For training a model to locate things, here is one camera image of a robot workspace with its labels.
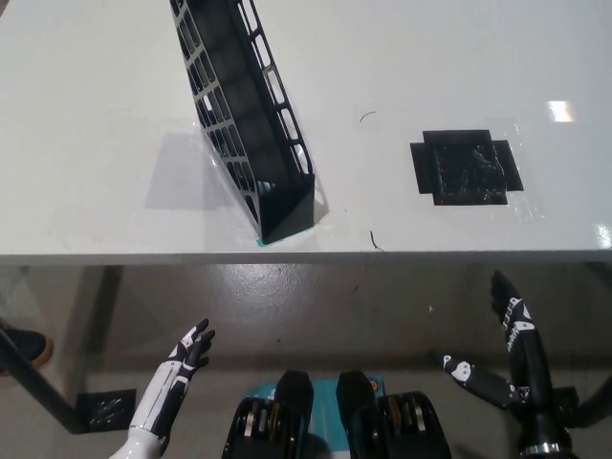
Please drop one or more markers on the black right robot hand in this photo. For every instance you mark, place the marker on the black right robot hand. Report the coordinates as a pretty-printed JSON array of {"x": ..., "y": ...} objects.
[{"x": 528, "y": 363}]

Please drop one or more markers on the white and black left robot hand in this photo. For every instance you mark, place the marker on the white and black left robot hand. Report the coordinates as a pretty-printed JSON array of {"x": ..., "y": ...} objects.
[{"x": 160, "y": 394}]

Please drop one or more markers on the black and teal robot body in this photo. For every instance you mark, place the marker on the black and teal robot body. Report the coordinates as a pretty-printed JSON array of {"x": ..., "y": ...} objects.
[{"x": 296, "y": 397}]

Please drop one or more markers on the black mesh magazine shelf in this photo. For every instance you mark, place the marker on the black mesh magazine shelf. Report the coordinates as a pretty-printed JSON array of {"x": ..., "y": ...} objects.
[{"x": 287, "y": 210}]

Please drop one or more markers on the black metal table leg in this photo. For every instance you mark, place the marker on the black metal table leg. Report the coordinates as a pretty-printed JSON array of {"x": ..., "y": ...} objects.
[
  {"x": 597, "y": 404},
  {"x": 38, "y": 380}
]

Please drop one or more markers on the black shoe with tan sole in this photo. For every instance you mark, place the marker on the black shoe with tan sole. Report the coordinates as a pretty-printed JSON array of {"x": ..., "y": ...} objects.
[{"x": 28, "y": 344}]

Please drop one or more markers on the teal tape marker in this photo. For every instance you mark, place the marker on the teal tape marker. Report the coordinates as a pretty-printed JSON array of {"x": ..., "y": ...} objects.
[{"x": 261, "y": 242}]

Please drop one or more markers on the black tape patch on table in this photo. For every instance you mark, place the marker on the black tape patch on table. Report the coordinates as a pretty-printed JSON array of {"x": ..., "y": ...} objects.
[{"x": 464, "y": 167}]

